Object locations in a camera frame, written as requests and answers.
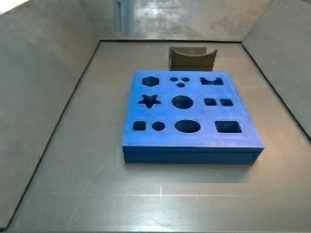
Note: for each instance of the black fixture stand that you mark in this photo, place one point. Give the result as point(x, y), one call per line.
point(191, 58)

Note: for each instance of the light blue square-circle object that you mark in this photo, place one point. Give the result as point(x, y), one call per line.
point(124, 17)

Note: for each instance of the blue foam shape tray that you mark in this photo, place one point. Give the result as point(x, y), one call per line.
point(187, 118)

